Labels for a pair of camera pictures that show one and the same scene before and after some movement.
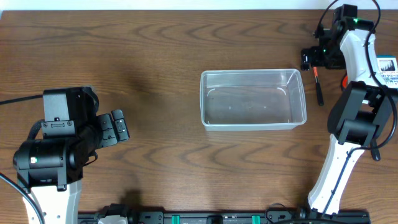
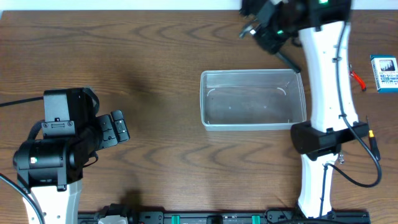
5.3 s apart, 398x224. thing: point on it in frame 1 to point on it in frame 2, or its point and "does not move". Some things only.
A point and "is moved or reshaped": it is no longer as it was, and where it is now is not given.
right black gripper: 311,59 to 270,43
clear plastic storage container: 252,99 does not move
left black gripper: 106,130 does not move
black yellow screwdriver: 375,153 does not move
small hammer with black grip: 319,93 is moved or reshaped
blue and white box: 387,68 does not move
